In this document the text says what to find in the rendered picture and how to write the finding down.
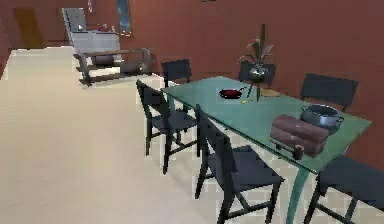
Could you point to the black dining chair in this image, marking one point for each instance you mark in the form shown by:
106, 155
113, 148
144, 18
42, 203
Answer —
353, 181
328, 88
238, 166
245, 71
166, 120
176, 70

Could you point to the red frying pan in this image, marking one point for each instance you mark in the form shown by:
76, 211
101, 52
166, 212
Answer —
230, 93

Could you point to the small yellow round thing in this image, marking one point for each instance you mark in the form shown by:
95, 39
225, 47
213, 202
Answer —
244, 101

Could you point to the green glass dining table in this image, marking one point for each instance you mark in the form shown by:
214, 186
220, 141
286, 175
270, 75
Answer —
253, 116

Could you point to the yellow flat plate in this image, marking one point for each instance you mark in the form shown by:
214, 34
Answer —
270, 92

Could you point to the house plant in silver vase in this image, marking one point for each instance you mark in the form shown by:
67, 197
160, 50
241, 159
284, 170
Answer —
258, 63

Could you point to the dark wooden shelf bench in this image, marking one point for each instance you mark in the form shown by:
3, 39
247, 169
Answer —
113, 65

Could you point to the grey metal cooking pot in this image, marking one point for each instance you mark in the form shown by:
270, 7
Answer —
320, 115

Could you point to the grey fridge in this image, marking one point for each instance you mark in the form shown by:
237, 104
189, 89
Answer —
75, 20

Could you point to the brown room door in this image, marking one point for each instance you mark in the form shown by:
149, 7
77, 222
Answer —
29, 28

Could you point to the framed blue wall picture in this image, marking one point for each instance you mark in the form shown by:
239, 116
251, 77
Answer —
123, 16

